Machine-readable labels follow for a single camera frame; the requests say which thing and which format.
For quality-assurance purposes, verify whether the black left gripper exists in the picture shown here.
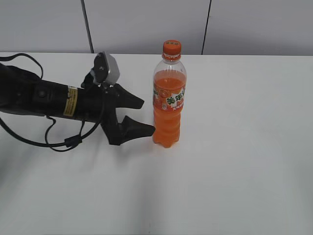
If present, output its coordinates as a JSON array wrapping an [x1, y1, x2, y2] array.
[[77, 72, 156, 145]]

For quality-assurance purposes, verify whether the orange soda plastic bottle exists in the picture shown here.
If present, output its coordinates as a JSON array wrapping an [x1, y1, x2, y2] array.
[[153, 52, 187, 148]]

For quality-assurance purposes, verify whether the orange bottle cap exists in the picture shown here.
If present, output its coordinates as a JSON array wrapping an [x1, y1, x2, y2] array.
[[163, 40, 181, 57]]

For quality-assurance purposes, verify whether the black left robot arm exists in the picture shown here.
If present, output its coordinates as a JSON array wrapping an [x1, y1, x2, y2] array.
[[0, 64, 155, 145]]

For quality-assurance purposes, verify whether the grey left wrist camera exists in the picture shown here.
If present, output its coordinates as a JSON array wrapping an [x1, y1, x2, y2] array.
[[90, 51, 120, 86]]

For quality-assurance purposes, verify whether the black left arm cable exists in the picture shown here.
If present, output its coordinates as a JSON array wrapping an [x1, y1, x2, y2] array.
[[0, 53, 108, 153]]

